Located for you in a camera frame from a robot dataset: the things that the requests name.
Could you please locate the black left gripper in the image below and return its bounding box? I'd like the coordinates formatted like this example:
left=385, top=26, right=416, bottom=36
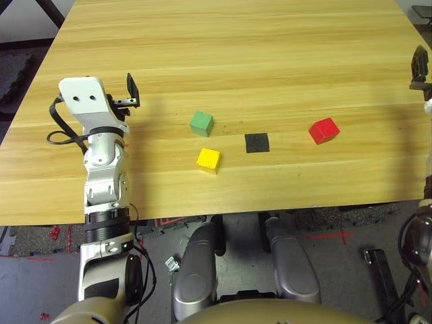
left=107, top=72, right=141, bottom=117

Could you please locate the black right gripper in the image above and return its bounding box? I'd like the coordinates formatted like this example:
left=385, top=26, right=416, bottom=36
left=409, top=45, right=432, bottom=101

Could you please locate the green wooden block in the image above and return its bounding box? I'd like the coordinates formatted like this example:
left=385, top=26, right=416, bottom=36
left=189, top=111, right=215, bottom=138

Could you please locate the yellow wooden block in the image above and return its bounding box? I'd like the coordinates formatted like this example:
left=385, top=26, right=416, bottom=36
left=196, top=147, right=223, bottom=175

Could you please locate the red wooden block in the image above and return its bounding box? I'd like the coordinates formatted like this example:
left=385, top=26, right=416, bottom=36
left=308, top=117, right=341, bottom=146

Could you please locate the black foam floor mat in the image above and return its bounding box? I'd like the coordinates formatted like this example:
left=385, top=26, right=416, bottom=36
left=0, top=53, right=38, bottom=107

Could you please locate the black square marker patch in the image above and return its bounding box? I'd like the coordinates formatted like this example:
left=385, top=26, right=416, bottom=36
left=244, top=132, right=271, bottom=154

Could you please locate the red tape outline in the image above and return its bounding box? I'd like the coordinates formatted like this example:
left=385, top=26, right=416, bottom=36
left=153, top=215, right=190, bottom=227

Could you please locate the dark speckled floor mat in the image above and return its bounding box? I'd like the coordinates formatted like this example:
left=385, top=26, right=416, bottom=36
left=291, top=201, right=401, bottom=232

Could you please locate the small silver clip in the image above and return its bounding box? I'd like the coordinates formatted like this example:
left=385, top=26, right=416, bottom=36
left=164, top=255, right=180, bottom=273

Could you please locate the grey puzzle floor mat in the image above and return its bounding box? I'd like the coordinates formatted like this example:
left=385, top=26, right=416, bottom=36
left=0, top=225, right=84, bottom=258

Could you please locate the grey left robot leg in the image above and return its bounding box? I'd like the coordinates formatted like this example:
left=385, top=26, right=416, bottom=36
left=173, top=221, right=226, bottom=322

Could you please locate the grey robot leg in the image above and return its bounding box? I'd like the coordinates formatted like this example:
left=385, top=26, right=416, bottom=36
left=173, top=221, right=226, bottom=322
left=264, top=217, right=322, bottom=305

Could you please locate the black bar on floor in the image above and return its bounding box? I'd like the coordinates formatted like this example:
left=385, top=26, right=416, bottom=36
left=362, top=248, right=400, bottom=324

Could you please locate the grey right robot leg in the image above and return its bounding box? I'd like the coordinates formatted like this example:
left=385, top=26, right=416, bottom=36
left=264, top=217, right=322, bottom=305

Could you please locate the beige robot torso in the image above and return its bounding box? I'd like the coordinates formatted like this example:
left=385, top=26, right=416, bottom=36
left=178, top=298, right=378, bottom=324

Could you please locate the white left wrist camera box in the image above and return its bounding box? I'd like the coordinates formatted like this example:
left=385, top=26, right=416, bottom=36
left=58, top=76, right=130, bottom=138

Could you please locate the flat dark camera cable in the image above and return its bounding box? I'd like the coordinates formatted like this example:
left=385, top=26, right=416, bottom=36
left=46, top=96, right=89, bottom=155

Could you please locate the black metal frame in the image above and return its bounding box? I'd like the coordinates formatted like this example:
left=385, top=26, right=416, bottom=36
left=0, top=0, right=65, bottom=30

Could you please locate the thin black wire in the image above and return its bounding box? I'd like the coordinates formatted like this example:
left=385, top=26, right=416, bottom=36
left=129, top=202, right=158, bottom=319

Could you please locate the black robot pelvis bracket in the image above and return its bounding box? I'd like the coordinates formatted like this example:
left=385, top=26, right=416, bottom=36
left=218, top=289, right=279, bottom=303

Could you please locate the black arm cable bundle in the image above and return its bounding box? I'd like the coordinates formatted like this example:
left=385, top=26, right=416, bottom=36
left=373, top=269, right=432, bottom=324

